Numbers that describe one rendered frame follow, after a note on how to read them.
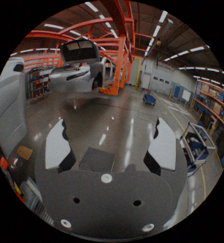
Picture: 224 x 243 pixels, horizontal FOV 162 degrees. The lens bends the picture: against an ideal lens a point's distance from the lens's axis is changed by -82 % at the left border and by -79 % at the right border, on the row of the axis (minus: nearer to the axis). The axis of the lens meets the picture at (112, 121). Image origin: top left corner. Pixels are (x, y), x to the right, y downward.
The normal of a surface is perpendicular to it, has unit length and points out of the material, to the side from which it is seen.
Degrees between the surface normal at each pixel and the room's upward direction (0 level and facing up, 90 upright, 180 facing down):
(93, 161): 0
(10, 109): 90
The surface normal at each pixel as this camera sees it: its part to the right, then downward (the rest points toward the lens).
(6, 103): 0.97, 0.22
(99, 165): 0.12, -0.84
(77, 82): 0.36, 0.53
